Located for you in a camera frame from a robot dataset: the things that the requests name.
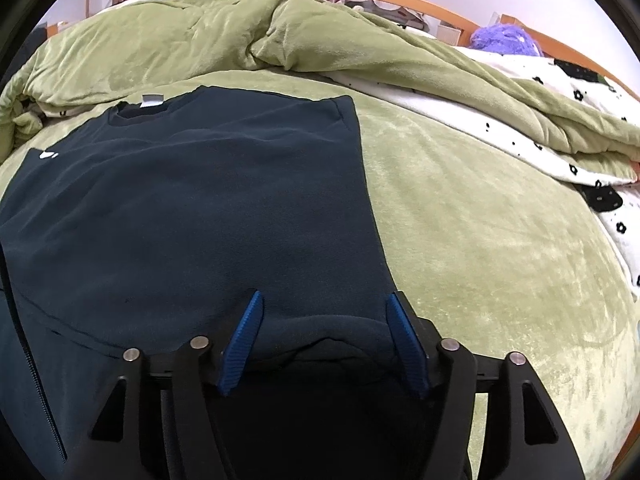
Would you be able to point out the person's dark zip jacket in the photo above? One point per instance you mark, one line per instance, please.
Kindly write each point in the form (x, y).
(20, 385)

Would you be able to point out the white flower-print pillow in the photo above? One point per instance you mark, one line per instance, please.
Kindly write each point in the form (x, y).
(625, 240)

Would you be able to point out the black sweatshirt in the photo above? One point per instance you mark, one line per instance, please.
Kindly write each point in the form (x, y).
(200, 210)

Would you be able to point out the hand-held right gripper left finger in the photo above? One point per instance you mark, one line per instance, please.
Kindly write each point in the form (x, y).
(240, 345)

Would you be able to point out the wooden bed frame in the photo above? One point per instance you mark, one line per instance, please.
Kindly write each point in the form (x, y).
(440, 12)

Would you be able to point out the pile of packaging clutter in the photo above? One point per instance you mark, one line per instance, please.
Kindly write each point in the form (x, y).
(400, 12)

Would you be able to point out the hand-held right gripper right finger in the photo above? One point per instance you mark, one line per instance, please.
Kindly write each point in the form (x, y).
(407, 345)

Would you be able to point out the green quilt with flower lining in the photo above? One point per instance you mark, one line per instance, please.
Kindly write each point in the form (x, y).
(150, 50)

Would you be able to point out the purple plush toy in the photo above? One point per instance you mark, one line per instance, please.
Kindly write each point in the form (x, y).
(505, 40)

